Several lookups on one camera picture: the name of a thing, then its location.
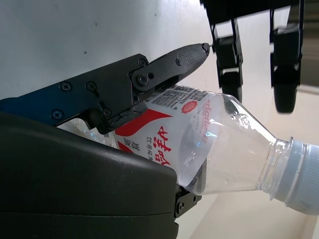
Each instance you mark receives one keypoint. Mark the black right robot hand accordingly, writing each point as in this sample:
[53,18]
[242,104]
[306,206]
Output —
[74,179]

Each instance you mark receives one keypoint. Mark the clear plastic water bottle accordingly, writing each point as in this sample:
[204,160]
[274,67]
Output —
[224,149]

